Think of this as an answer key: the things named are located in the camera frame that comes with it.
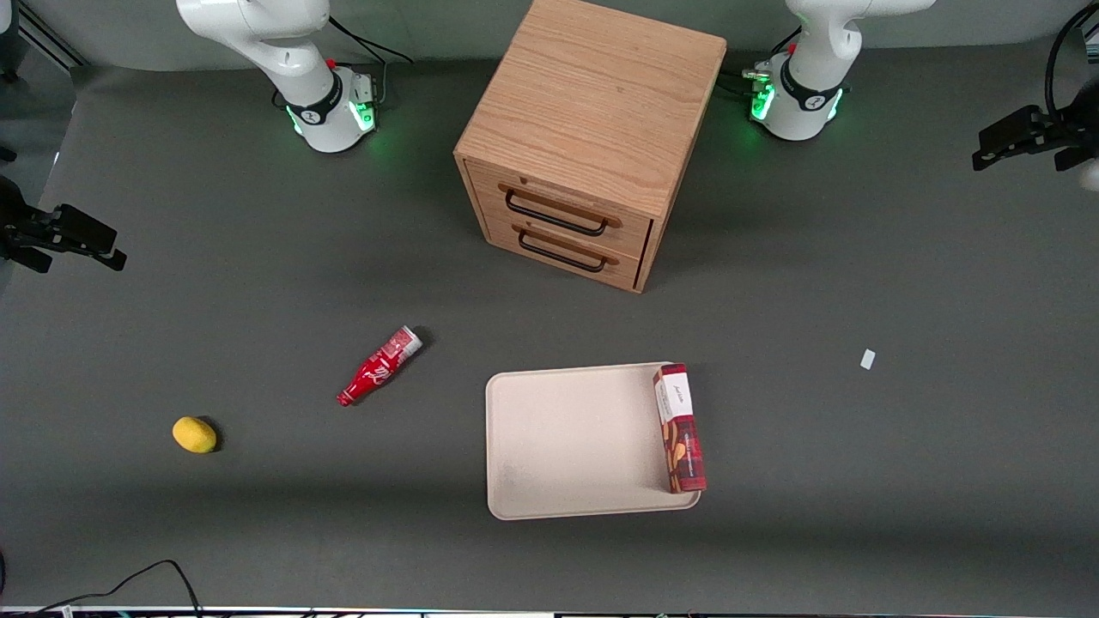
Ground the black metal drawer handle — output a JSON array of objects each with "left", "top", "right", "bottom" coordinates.
[
  {"left": 517, "top": 229, "right": 610, "bottom": 275},
  {"left": 504, "top": 189, "right": 610, "bottom": 238}
]

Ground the black right arm base cable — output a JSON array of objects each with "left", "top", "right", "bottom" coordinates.
[{"left": 326, "top": 15, "right": 415, "bottom": 104}]

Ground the red cola bottle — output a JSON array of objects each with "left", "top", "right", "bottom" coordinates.
[{"left": 337, "top": 325, "right": 424, "bottom": 408}]

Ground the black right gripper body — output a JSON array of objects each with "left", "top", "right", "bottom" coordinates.
[{"left": 0, "top": 176, "right": 54, "bottom": 258}]

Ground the red cookie box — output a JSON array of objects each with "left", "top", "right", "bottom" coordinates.
[{"left": 653, "top": 363, "right": 708, "bottom": 494}]

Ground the black arm base cable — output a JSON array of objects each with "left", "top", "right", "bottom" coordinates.
[
  {"left": 326, "top": 15, "right": 415, "bottom": 104},
  {"left": 720, "top": 24, "right": 804, "bottom": 97}
]

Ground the wooden drawer front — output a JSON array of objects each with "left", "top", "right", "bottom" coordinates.
[
  {"left": 466, "top": 160, "right": 654, "bottom": 258},
  {"left": 483, "top": 215, "right": 647, "bottom": 291}
]

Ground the wooden drawer cabinet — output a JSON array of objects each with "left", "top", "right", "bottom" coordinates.
[{"left": 453, "top": 0, "right": 728, "bottom": 294}]

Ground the beige rectangular tray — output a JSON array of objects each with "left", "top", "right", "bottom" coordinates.
[{"left": 485, "top": 361, "right": 701, "bottom": 521}]

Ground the yellow lemon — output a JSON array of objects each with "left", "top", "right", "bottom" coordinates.
[{"left": 172, "top": 416, "right": 218, "bottom": 454}]

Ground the thin black looped cable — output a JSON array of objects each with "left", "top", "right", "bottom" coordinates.
[{"left": 0, "top": 560, "right": 203, "bottom": 618}]

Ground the black left arm base cable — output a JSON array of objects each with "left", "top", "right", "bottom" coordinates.
[{"left": 720, "top": 24, "right": 804, "bottom": 97}]

